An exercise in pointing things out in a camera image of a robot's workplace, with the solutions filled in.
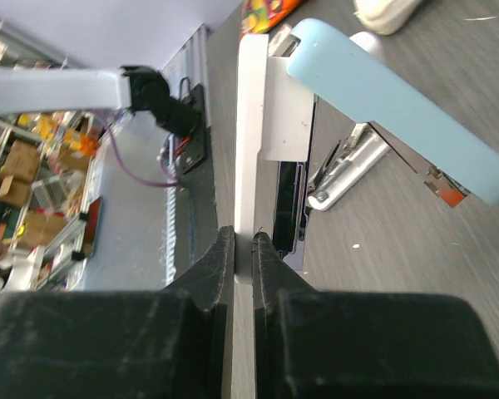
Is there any colourful snack packet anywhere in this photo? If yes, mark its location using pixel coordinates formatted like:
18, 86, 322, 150
240, 0, 306, 37

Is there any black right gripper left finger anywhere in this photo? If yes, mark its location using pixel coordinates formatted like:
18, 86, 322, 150
0, 226, 235, 398

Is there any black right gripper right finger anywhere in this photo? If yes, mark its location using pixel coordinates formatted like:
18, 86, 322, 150
252, 233, 499, 398

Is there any green bok choy toy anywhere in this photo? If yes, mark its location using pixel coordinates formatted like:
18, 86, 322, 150
353, 0, 423, 36

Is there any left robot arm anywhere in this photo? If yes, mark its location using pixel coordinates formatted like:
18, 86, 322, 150
0, 66, 203, 139

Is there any white stapler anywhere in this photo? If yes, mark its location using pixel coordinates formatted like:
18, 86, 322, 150
286, 18, 390, 211

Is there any perforated cable duct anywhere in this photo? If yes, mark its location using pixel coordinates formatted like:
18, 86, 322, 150
165, 187, 177, 286

